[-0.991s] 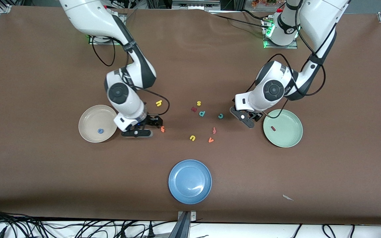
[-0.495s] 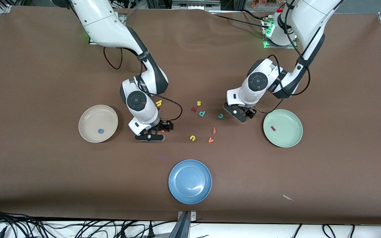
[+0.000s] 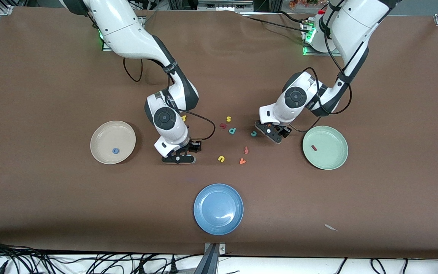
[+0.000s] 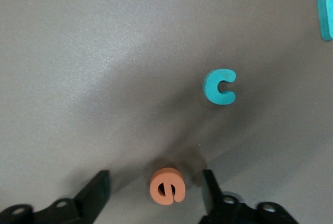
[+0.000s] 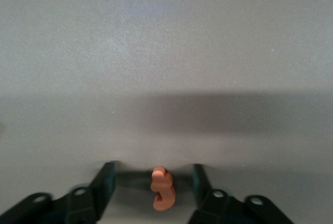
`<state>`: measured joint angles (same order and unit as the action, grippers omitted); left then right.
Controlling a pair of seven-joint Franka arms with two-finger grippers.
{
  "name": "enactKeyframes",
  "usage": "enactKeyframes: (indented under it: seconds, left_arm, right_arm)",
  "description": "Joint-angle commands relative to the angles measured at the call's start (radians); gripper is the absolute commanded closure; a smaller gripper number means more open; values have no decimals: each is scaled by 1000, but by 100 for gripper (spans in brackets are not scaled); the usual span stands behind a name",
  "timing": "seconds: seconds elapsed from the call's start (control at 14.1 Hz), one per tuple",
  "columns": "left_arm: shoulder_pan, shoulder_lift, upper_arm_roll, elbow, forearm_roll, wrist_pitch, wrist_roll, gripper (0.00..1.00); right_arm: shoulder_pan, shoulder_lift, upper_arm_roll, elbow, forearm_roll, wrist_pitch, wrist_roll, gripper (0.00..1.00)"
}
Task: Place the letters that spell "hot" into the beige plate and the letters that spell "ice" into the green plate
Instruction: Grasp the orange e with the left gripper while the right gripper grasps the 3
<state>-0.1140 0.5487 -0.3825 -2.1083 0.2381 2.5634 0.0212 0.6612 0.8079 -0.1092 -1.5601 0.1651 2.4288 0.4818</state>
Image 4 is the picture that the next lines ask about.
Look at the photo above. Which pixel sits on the teal foam letter c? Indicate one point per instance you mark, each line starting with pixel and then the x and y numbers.
pixel 209 88

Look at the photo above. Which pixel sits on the brown table cover sheet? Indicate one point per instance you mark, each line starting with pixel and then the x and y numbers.
pixel 78 78

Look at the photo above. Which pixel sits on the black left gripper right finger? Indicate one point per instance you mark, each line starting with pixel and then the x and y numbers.
pixel 212 198

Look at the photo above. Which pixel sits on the orange foam letter e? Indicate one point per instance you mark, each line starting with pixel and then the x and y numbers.
pixel 166 174

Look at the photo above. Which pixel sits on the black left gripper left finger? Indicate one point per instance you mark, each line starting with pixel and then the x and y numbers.
pixel 91 200

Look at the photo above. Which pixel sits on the teal foam letter p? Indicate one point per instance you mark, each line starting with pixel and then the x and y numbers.
pixel 326 15

